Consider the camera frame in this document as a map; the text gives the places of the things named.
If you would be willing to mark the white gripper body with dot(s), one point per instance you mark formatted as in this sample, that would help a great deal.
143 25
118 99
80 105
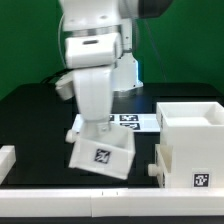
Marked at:
94 92

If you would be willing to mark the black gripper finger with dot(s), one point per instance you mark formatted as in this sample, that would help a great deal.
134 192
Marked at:
103 126

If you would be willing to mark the white drawer with knob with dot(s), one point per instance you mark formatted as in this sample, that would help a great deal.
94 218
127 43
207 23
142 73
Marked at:
109 153

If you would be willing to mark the white drawer tray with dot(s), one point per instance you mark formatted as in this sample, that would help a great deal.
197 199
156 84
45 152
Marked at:
161 169

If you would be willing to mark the large white drawer housing box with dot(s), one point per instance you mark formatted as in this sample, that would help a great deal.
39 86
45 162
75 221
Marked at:
195 132

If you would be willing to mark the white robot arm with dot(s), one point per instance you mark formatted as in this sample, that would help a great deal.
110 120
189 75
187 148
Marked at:
99 53

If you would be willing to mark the white marker tag plate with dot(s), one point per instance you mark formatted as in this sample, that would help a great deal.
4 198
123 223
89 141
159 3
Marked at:
142 123

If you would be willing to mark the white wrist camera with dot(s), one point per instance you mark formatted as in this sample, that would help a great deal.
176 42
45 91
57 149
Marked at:
64 86

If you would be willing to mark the white left rail block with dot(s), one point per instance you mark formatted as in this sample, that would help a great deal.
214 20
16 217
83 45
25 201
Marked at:
7 160

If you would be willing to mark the white front rail bar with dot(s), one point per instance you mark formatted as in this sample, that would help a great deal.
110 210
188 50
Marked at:
111 202

